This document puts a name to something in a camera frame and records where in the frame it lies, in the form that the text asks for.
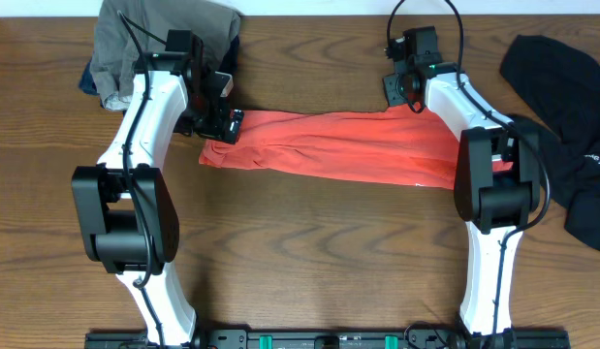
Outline folded grey trousers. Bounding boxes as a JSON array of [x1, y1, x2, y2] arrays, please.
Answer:
[[89, 0, 240, 111]]

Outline folded navy garment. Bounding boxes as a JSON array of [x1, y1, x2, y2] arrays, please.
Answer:
[[79, 36, 239, 100]]

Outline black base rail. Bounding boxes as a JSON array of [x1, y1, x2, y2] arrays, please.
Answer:
[[84, 327, 571, 349]]

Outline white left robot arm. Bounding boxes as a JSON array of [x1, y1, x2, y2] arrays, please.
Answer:
[[71, 52, 244, 348]]

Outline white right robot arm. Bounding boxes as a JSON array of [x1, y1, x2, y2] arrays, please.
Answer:
[[383, 62, 540, 348]]

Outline black garment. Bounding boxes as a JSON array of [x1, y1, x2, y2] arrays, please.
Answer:
[[500, 35, 600, 251]]

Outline orange soccer t-shirt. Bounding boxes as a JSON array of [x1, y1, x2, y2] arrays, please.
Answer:
[[198, 103, 515, 191]]

